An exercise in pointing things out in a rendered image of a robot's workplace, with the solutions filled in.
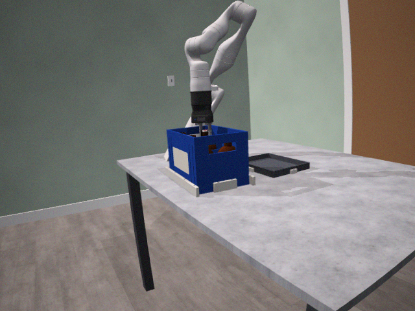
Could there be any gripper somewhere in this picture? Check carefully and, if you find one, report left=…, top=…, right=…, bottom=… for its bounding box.
left=190, top=77, right=219, bottom=137

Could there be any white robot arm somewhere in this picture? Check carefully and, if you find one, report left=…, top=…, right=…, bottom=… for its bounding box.
left=185, top=1, right=257, bottom=114

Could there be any blue bottle crate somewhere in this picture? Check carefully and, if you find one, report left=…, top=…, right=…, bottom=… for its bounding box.
left=167, top=125, right=250, bottom=194

